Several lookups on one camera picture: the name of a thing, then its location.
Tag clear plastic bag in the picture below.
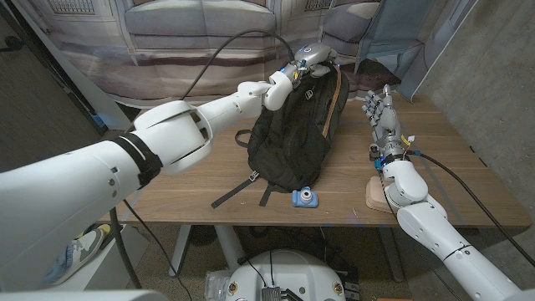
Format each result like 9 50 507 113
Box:
204 269 233 301

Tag beige wooden block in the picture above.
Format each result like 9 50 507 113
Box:
365 176 396 214

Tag blue toy camera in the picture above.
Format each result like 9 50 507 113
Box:
291 186 319 209

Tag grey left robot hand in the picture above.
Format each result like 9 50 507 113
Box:
292 42 339 79

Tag blue jeans leg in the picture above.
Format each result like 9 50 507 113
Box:
41 250 74 285

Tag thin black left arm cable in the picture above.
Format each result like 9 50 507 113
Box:
123 199 194 301

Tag white backdrop frame pole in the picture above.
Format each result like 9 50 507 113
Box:
410 0 480 104
10 0 131 130

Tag black backpack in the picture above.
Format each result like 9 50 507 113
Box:
210 61 351 210

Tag printed sofa room backdrop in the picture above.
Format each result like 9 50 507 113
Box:
24 0 477 109

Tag dark table leg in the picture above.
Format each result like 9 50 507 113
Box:
377 227 405 283

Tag black door handle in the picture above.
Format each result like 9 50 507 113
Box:
0 35 25 54

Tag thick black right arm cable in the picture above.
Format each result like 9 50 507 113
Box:
407 150 535 268

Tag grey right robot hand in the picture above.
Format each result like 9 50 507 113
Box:
361 84 410 158

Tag grey table leg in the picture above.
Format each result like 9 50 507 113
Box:
168 225 192 278

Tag black round fan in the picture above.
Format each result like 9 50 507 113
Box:
190 225 215 247

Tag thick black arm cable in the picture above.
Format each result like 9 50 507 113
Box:
109 28 297 290
407 150 535 268

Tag white grey sneaker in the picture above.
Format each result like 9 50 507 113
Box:
62 225 112 273

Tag white table leg column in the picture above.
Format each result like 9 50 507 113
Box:
213 225 247 272

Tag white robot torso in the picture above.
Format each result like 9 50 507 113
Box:
225 249 347 301

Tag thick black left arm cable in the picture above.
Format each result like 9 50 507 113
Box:
109 28 297 290

